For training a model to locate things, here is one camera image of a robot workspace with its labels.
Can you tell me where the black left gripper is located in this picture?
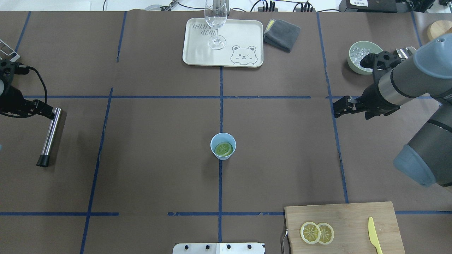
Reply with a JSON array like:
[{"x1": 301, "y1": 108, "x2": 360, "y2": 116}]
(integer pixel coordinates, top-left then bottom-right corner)
[{"x1": 0, "y1": 85, "x2": 55, "y2": 120}]

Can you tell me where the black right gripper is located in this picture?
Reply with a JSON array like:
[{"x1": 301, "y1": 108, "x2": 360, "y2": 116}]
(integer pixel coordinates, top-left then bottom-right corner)
[{"x1": 333, "y1": 84, "x2": 400, "y2": 120}]

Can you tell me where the yellow lemon slice stack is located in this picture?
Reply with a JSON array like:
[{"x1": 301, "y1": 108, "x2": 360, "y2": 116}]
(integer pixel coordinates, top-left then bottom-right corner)
[{"x1": 299, "y1": 222, "x2": 335, "y2": 245}]

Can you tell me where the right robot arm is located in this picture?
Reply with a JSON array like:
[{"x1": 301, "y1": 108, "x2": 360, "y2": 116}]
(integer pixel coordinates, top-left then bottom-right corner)
[{"x1": 333, "y1": 34, "x2": 452, "y2": 191}]

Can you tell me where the light blue cup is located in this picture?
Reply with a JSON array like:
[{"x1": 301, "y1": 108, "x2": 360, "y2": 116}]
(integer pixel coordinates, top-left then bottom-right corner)
[{"x1": 210, "y1": 132, "x2": 236, "y2": 160}]

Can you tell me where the metal muddler black tip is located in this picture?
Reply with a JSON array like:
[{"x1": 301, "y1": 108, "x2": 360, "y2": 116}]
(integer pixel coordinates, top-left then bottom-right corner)
[{"x1": 36, "y1": 108, "x2": 62, "y2": 167}]

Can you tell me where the green bowl of ice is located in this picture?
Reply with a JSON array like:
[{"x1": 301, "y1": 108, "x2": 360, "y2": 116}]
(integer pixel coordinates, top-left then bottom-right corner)
[{"x1": 347, "y1": 41, "x2": 383, "y2": 75}]

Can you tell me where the metal ice scoop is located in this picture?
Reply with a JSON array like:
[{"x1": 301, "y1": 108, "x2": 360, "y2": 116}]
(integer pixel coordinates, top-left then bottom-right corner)
[{"x1": 396, "y1": 46, "x2": 417, "y2": 60}]

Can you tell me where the grey folded cloth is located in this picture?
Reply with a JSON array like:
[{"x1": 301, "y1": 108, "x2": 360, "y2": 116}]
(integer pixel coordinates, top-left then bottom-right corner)
[{"x1": 263, "y1": 19, "x2": 301, "y2": 53}]

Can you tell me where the black box device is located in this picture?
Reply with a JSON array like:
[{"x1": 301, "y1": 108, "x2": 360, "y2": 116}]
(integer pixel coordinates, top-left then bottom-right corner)
[{"x1": 338, "y1": 0, "x2": 420, "y2": 13}]

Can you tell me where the wooden cutting board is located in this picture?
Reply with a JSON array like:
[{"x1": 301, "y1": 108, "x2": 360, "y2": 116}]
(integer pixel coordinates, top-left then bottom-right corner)
[{"x1": 284, "y1": 201, "x2": 405, "y2": 254}]

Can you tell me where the wooden mug tree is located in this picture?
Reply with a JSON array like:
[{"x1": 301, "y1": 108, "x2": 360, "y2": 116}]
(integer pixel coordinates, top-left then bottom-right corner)
[{"x1": 427, "y1": 20, "x2": 452, "y2": 40}]

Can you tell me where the cream bear tray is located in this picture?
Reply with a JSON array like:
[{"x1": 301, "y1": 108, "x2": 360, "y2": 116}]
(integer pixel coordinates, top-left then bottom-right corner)
[{"x1": 182, "y1": 18, "x2": 264, "y2": 68}]

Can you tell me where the yellow plastic knife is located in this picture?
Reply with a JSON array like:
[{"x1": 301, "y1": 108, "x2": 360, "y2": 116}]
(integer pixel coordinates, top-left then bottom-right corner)
[{"x1": 368, "y1": 217, "x2": 383, "y2": 254}]

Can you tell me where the clear wine glass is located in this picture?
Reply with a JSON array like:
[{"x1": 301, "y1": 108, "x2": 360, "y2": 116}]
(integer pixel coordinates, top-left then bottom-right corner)
[{"x1": 204, "y1": 0, "x2": 228, "y2": 50}]

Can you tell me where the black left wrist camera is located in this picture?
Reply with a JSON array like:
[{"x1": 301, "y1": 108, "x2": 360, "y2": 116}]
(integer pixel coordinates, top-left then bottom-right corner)
[{"x1": 0, "y1": 59, "x2": 30, "y2": 85}]

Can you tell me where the white wire cup rack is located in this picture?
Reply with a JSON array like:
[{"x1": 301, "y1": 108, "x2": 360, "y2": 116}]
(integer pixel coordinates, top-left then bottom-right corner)
[{"x1": 0, "y1": 39, "x2": 20, "y2": 62}]

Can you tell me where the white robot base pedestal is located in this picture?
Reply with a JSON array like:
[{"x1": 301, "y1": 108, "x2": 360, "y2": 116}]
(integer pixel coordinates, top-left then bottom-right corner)
[{"x1": 172, "y1": 242, "x2": 266, "y2": 254}]

